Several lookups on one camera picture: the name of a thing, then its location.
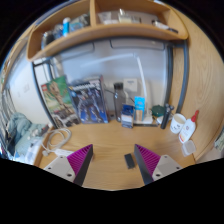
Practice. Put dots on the clear bottle with dark lid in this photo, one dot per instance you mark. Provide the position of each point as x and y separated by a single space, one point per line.
119 103

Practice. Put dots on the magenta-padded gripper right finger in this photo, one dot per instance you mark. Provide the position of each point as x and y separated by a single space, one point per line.
165 165

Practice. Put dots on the bed with blue-green bedding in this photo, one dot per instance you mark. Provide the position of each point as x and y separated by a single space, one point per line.
20 130

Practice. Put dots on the white box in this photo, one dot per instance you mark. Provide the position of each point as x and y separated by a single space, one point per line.
130 85

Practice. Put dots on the white power strip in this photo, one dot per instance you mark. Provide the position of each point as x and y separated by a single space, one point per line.
63 152

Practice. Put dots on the wooden shelf unit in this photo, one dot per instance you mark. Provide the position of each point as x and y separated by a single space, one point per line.
110 31

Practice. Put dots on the white mug with face print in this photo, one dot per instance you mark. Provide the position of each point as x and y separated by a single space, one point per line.
177 124

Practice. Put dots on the dark green round object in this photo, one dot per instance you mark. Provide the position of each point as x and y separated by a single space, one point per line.
158 111

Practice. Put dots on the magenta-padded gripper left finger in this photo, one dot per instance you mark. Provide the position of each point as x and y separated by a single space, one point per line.
61 165

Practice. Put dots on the small clear plastic container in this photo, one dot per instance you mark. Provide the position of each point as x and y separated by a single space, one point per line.
189 148

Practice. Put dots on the small blue carton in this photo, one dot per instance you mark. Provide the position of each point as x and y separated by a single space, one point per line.
127 118

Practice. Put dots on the blue robot model kit box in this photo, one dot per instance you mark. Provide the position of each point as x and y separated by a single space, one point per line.
90 101

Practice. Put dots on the white bottle with red cap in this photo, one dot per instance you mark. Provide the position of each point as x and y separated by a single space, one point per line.
187 130

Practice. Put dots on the dark ruler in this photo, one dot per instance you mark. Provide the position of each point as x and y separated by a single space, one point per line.
146 125

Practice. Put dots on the white desk lamp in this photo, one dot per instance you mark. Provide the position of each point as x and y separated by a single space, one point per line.
142 80

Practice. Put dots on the green tree figure kit box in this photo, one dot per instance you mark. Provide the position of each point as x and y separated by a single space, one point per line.
56 100

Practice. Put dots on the light blue retail package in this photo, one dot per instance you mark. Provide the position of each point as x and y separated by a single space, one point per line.
139 108

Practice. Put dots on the white wall socket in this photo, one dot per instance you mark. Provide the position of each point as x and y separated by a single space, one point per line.
26 88

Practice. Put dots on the black charger block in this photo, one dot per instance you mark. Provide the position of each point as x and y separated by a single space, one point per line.
130 161

